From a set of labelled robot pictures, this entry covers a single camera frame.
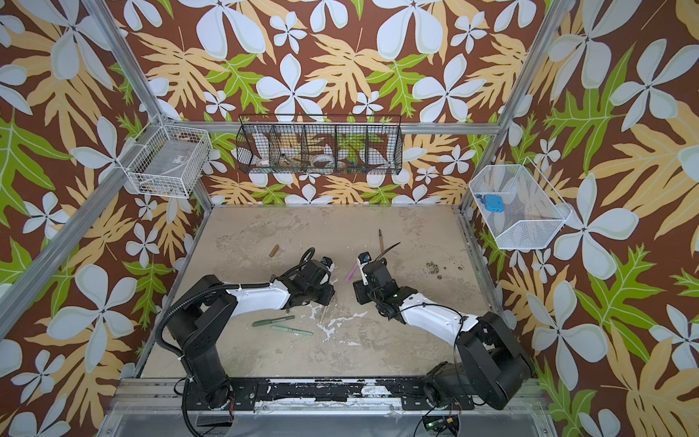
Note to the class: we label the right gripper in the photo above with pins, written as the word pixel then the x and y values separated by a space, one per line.
pixel 369 283

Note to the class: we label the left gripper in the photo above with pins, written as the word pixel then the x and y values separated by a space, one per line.
pixel 329 294

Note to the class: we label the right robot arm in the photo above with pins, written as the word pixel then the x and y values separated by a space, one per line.
pixel 493 365

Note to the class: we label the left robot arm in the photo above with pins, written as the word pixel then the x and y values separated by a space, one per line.
pixel 190 328

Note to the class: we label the pink pen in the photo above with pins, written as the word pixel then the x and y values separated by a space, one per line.
pixel 351 274

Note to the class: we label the light green pen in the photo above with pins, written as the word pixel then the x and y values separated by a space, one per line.
pixel 294 331

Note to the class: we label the dark green pen lower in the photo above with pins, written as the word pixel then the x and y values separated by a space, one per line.
pixel 267 322

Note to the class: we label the blue object in basket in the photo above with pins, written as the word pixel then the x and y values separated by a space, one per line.
pixel 491 203

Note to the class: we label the white mesh basket right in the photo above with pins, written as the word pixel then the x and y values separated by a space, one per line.
pixel 535 211

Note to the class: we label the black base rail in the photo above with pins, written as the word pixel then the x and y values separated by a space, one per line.
pixel 403 394

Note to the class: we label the black wire basket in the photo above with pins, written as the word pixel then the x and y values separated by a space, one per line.
pixel 322 144

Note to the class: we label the white wire basket left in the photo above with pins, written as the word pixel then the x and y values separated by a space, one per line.
pixel 168 161

